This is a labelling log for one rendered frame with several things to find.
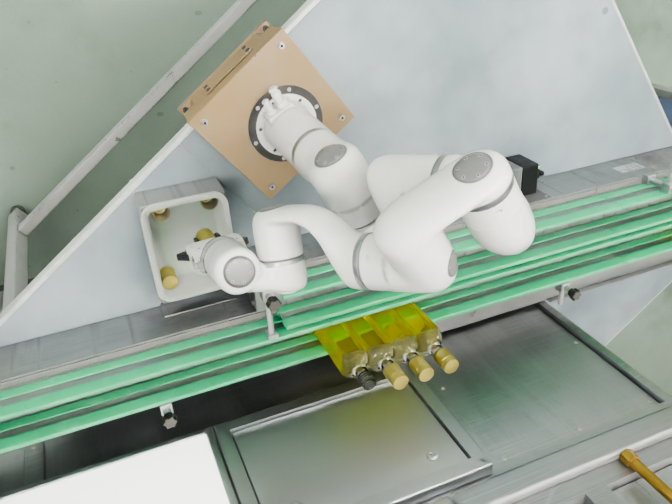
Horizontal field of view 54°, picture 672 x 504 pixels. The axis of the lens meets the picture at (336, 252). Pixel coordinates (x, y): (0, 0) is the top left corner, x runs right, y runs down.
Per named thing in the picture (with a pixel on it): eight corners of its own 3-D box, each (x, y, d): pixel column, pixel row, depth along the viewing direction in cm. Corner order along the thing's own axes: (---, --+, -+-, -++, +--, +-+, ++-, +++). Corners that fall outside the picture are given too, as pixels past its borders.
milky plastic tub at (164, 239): (153, 286, 144) (160, 305, 137) (132, 192, 134) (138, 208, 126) (230, 266, 150) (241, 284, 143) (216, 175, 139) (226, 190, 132)
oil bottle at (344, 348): (310, 329, 150) (347, 385, 133) (308, 309, 148) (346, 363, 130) (333, 323, 152) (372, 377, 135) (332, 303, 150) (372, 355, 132)
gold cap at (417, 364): (410, 372, 135) (420, 385, 131) (407, 359, 133) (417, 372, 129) (425, 365, 136) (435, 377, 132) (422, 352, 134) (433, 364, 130)
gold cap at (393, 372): (383, 379, 133) (393, 392, 129) (383, 365, 131) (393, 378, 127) (399, 374, 134) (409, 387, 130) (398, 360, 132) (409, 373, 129)
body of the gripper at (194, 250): (199, 287, 111) (190, 274, 121) (257, 272, 114) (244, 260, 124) (189, 245, 109) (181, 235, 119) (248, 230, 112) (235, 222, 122)
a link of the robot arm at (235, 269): (306, 234, 103) (315, 293, 105) (288, 226, 112) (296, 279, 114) (211, 254, 98) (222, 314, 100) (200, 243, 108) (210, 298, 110)
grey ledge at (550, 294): (373, 328, 171) (393, 352, 161) (372, 300, 166) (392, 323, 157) (655, 245, 200) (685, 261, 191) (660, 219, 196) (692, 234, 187)
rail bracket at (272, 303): (255, 320, 143) (273, 352, 133) (246, 253, 135) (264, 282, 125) (268, 317, 144) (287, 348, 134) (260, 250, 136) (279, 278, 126)
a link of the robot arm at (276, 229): (390, 280, 100) (283, 275, 112) (380, 197, 97) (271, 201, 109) (362, 298, 93) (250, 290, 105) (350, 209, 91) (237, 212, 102)
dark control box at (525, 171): (490, 188, 170) (510, 199, 163) (492, 158, 166) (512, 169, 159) (517, 181, 172) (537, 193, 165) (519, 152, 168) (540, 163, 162)
